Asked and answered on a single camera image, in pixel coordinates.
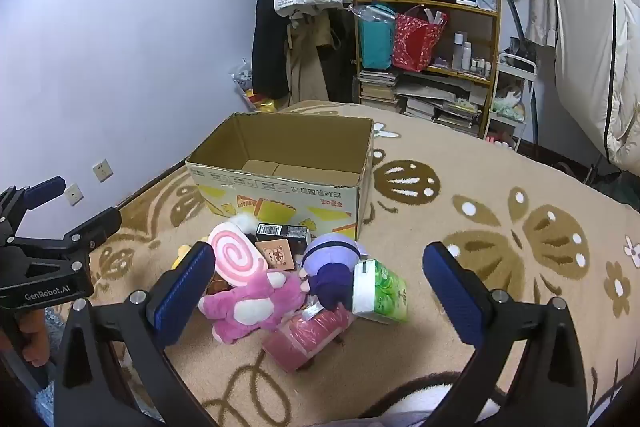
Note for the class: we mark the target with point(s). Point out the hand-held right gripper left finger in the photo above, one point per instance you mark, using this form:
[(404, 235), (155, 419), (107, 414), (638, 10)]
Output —
[(185, 292)]

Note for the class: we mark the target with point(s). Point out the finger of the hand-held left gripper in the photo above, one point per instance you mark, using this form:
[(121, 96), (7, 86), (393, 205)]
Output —
[(45, 191), (97, 226)]

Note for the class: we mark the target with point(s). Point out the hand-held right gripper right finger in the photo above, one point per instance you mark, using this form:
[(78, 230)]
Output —
[(450, 292)]

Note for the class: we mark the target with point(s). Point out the pink swirl lollipop plush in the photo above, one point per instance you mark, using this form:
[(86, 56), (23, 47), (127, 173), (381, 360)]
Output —
[(235, 254)]

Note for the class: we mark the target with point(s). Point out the green tissue pack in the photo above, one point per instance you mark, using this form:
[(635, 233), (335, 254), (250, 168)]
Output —
[(385, 292)]

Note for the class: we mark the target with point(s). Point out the pink bear plush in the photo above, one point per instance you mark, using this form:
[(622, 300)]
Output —
[(250, 307)]

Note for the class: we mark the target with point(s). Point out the brown cookie plush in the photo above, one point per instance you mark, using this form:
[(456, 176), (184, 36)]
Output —
[(277, 253)]

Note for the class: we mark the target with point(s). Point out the purple haired plush doll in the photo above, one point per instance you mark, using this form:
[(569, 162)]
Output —
[(330, 277)]

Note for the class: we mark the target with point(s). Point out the printed cardboard box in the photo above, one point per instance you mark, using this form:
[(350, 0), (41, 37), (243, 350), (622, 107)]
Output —
[(280, 197)]

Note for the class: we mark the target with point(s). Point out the person's left forearm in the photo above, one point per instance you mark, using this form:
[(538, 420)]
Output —
[(53, 324)]

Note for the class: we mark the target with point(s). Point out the person's left hand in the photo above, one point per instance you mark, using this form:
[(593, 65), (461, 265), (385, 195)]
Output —
[(31, 324)]

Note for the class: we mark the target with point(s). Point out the yellow plush toy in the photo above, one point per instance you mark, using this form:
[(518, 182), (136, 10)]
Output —
[(181, 254)]

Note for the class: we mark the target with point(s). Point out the white fluffy plush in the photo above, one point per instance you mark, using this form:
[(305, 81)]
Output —
[(243, 223)]

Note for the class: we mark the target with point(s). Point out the black white fleece garment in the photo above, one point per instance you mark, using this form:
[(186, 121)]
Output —
[(425, 399)]

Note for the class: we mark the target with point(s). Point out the small black barcode box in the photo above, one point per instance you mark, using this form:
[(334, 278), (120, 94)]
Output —
[(282, 232)]

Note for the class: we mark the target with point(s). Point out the beige floral blanket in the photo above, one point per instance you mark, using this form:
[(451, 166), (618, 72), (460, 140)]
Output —
[(475, 167)]

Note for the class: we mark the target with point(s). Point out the pile of magazines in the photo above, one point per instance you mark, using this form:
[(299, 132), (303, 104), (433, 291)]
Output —
[(440, 104)]

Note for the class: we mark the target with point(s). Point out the green item in cart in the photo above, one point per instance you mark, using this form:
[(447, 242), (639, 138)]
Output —
[(507, 107)]

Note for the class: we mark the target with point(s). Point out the plastic bag of oddments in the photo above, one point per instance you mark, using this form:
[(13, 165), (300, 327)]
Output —
[(243, 82)]

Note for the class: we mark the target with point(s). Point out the stack of books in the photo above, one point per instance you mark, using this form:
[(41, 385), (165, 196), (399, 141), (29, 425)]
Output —
[(377, 87)]

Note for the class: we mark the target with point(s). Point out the row of small bottles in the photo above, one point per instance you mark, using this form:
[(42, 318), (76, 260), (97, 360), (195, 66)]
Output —
[(481, 67)]

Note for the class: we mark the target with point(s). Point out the grey capped bottle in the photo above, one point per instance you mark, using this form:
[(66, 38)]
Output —
[(467, 56)]

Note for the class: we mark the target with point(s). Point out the tall white bottle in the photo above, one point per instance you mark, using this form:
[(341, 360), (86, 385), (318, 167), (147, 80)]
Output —
[(458, 52)]

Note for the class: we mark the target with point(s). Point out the white metal cart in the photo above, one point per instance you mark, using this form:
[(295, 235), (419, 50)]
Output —
[(517, 59)]

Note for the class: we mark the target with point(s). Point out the black hanging coat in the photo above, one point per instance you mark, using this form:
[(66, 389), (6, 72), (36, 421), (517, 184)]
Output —
[(267, 47)]

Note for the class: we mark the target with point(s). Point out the red patterned bag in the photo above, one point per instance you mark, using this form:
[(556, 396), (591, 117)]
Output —
[(412, 42)]

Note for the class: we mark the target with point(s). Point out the beige hanging garment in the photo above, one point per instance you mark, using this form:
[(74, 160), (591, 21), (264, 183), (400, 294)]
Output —
[(305, 62)]

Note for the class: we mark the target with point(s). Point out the teal bag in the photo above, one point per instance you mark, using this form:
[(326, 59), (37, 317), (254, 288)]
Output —
[(375, 42)]

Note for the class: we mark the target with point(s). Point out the wooden shelf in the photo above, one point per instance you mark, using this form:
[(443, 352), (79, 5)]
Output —
[(450, 5)]

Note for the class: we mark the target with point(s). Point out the white bedding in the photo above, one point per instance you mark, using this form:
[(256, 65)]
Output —
[(585, 32)]

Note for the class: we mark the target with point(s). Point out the white wall socket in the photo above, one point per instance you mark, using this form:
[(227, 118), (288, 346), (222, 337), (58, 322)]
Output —
[(102, 170), (74, 194)]

